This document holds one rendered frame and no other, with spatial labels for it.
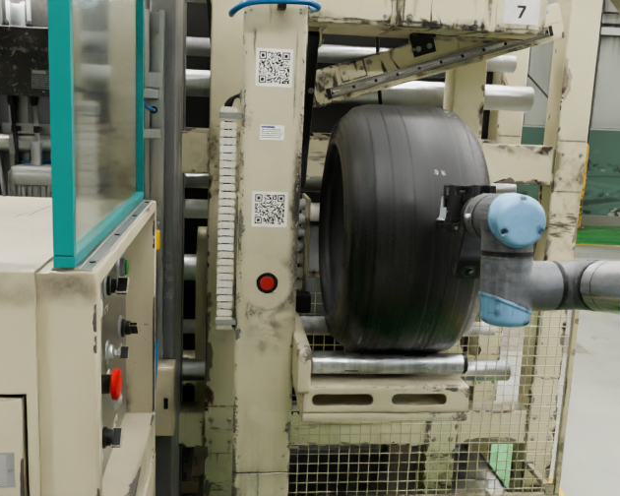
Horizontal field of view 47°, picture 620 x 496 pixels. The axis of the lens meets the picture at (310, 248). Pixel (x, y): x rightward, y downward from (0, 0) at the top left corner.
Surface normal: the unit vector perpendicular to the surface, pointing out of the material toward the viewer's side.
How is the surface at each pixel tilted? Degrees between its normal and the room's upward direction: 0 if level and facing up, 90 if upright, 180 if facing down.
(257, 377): 90
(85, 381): 90
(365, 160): 61
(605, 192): 90
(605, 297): 110
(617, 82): 90
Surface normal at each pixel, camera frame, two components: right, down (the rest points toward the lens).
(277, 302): 0.11, 0.18
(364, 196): -0.58, -0.18
